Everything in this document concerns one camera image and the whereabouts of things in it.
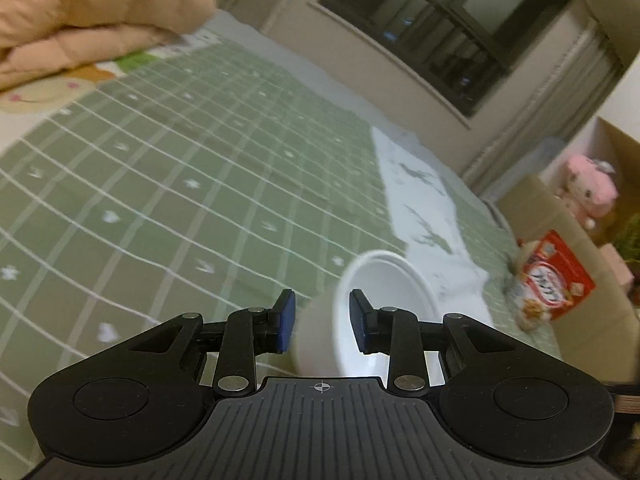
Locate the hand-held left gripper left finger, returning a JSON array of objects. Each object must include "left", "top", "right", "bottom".
[{"left": 120, "top": 289, "right": 297, "bottom": 397}]

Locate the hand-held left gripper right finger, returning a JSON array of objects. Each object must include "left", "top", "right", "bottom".
[{"left": 348, "top": 289, "right": 531, "bottom": 397}]

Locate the white plastic bowl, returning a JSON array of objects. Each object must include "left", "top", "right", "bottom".
[{"left": 292, "top": 250, "right": 446, "bottom": 378}]

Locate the white printed cloth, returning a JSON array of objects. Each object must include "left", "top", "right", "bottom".
[{"left": 371, "top": 126, "right": 488, "bottom": 311}]

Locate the green checked bedsheet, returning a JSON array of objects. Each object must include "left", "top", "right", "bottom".
[{"left": 0, "top": 10, "right": 566, "bottom": 461}]

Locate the red cereal bag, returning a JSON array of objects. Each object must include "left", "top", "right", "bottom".
[{"left": 505, "top": 230, "right": 597, "bottom": 333}]

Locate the beige padded headboard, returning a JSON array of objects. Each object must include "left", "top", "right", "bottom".
[{"left": 495, "top": 175, "right": 640, "bottom": 386}]

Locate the pink plush toy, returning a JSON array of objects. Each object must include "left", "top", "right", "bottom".
[{"left": 557, "top": 155, "right": 621, "bottom": 231}]

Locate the potted plant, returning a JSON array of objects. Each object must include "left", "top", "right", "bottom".
[{"left": 612, "top": 210, "right": 640, "bottom": 266}]

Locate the barred window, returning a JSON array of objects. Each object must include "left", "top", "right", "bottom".
[{"left": 317, "top": 0, "right": 573, "bottom": 121}]

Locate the yellow shelf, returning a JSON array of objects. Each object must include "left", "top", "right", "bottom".
[{"left": 596, "top": 116, "right": 640, "bottom": 186}]

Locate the cartoon printed sheet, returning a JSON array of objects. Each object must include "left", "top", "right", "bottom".
[{"left": 0, "top": 30, "right": 216, "bottom": 116}]

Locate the pink comforter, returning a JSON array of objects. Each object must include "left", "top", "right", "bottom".
[{"left": 0, "top": 0, "right": 218, "bottom": 93}]

